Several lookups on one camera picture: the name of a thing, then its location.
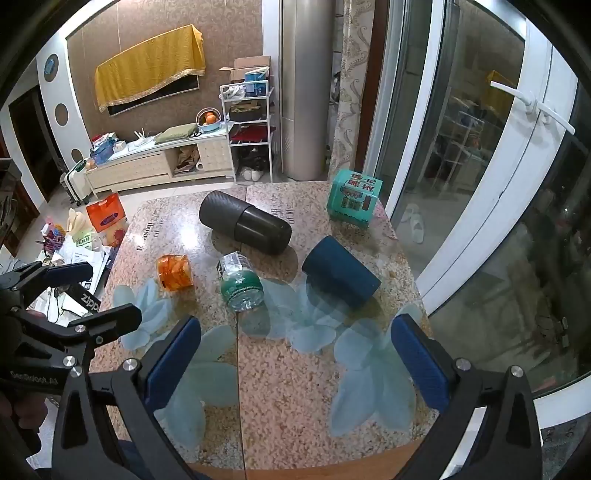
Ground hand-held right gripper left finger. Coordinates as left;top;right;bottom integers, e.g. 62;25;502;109
50;315;202;480

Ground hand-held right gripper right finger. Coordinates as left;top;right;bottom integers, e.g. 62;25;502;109
390;313;544;480

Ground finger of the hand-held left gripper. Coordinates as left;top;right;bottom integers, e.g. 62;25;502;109
8;261;95;306
17;304;143;366

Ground blue cup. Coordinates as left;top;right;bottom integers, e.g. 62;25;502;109
301;235;382;311

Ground dark grey thermos cup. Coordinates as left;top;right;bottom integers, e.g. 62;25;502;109
198;190;293;256

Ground pile of papers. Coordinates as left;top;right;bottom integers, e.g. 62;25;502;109
0;222;116;324

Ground black flat box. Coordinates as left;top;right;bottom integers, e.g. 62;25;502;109
65;284;101;317

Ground orange plastic bag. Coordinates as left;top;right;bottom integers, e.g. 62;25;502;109
86;194;127;247

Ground white suitcase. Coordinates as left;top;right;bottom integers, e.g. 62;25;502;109
64;159;93;207

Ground green label plastic bottle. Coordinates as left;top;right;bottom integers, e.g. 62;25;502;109
217;251;265;312

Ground beige television cabinet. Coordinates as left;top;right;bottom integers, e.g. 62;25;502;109
85;124;236;195

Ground green cushion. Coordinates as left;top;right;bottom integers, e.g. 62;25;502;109
154;124;200;145

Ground teal printed box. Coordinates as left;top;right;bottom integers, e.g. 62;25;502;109
327;169;384;230

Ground white glass sliding door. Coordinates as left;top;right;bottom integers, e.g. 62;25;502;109
383;0;591;430

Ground bowl of oranges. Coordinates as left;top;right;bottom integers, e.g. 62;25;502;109
196;108;221;133

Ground yellow cloth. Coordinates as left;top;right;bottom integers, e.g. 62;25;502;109
95;24;206;114

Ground white shelf rack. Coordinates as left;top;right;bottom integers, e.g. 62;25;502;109
219;83;278;183

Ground red cloth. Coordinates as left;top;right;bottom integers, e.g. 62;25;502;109
230;127;269;144

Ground cardboard box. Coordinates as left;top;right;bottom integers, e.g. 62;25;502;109
218;55;271;86

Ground patterned curtain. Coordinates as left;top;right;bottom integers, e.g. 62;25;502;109
329;0;375;183

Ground silver cylindrical air conditioner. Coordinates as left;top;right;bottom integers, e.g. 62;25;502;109
280;0;334;182

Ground wall television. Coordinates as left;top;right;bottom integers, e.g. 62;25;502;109
107;74;201;117

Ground white door handle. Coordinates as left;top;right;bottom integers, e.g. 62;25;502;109
490;80;575;136

